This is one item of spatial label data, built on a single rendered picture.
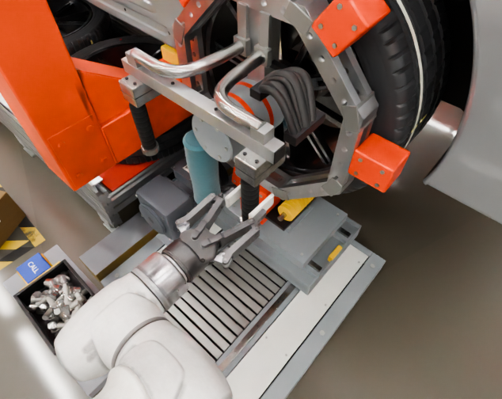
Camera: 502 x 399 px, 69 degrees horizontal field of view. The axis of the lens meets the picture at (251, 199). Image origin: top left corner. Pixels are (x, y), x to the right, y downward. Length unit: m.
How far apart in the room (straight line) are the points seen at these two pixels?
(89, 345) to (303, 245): 0.95
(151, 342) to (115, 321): 0.08
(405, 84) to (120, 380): 0.67
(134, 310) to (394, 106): 0.60
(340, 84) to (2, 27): 0.71
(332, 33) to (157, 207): 0.84
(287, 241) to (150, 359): 0.95
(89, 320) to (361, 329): 1.13
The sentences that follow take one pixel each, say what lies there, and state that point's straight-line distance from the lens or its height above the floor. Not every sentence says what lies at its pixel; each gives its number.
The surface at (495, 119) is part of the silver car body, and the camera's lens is 0.81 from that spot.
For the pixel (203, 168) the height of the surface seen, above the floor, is 0.67.
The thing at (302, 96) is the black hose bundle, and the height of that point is 1.02.
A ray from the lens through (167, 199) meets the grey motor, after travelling 1.29.
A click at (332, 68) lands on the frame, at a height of 1.03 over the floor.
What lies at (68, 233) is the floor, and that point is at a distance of 1.86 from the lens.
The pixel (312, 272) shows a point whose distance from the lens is 1.40.
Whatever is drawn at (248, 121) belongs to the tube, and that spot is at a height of 1.01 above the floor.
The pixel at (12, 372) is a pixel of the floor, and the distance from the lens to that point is 1.67.
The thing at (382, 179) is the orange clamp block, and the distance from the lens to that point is 0.78.
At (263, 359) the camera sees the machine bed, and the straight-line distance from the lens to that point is 1.37.
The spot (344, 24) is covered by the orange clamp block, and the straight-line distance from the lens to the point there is 0.66.
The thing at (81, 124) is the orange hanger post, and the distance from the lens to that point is 1.14.
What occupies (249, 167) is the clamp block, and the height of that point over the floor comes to 0.95.
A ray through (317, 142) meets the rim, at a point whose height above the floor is 0.74.
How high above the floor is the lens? 1.41
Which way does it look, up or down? 52 degrees down
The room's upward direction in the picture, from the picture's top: straight up
